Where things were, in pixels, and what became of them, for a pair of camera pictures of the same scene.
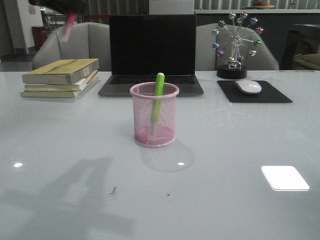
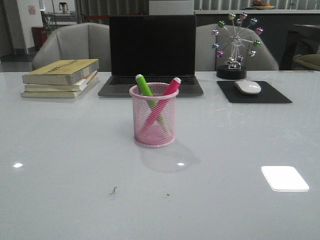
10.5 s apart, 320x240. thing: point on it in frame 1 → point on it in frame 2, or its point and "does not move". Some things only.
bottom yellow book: x=63 y=94 does not move
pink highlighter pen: x=71 y=19 → x=160 y=106
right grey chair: x=215 y=45 does not move
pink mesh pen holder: x=154 y=116 does not move
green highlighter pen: x=158 y=103 → x=152 y=101
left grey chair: x=88 y=40 does not move
